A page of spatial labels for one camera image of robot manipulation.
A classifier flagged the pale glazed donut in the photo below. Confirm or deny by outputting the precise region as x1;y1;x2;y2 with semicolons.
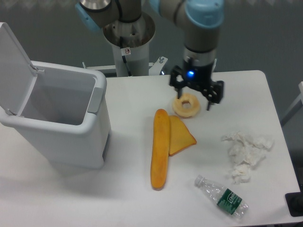
172;93;200;118

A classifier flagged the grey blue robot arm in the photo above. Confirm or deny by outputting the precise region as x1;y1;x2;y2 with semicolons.
75;0;224;105

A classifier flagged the long orange baguette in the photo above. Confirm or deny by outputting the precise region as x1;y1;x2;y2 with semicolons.
150;109;170;190

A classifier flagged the crumpled white tissue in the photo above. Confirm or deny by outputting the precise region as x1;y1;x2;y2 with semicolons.
221;131;275;184

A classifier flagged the clear plastic water bottle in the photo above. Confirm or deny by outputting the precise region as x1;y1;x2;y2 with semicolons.
195;175;249;219

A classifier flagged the white trash can body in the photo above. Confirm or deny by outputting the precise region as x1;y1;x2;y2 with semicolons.
0;61;111;169

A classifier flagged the black device at table edge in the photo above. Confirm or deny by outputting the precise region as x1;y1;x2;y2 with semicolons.
285;192;303;217

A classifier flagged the white frame bracket right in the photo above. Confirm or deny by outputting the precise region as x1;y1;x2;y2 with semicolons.
212;58;217;73

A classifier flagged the black pedestal cable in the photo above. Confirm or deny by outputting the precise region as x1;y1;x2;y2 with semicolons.
119;36;132;77

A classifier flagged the orange toast slice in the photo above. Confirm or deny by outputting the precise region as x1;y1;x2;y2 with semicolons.
169;115;197;156

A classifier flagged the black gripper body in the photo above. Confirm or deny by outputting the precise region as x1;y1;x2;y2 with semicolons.
182;48;216;91

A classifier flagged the white furniture leg right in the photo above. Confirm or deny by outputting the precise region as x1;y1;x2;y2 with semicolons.
280;81;303;127

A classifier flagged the white trash can lid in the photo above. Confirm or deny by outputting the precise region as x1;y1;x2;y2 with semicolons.
0;22;37;115

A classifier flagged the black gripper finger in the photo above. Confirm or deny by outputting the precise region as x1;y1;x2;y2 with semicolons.
169;65;185;99
202;80;224;111

